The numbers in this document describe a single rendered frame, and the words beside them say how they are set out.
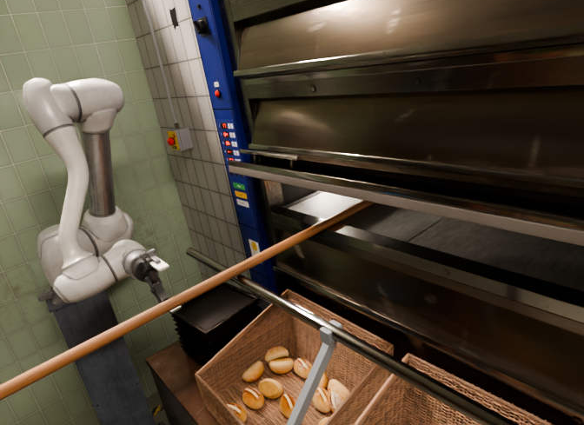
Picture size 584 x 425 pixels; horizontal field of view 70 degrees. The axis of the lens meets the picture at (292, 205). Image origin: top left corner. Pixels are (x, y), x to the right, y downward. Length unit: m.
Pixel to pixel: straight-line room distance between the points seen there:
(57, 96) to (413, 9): 1.11
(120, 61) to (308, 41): 1.27
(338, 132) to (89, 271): 0.88
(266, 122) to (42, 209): 1.22
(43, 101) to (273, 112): 0.73
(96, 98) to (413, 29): 1.06
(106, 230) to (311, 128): 0.99
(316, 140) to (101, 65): 1.32
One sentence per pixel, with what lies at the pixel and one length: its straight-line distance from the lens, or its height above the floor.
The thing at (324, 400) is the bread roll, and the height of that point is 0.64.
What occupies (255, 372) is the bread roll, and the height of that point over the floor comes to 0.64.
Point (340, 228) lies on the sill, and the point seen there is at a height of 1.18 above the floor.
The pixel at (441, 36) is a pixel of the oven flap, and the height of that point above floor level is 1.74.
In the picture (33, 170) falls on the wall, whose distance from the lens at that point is 2.25.
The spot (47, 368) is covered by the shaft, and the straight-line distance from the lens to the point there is 1.15.
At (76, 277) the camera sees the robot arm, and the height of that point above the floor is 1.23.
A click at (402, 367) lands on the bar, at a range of 0.88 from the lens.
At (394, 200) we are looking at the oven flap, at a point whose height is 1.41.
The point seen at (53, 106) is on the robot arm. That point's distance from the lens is 1.56.
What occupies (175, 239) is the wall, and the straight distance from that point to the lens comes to 2.51.
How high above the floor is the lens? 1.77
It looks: 20 degrees down
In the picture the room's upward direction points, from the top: 10 degrees counter-clockwise
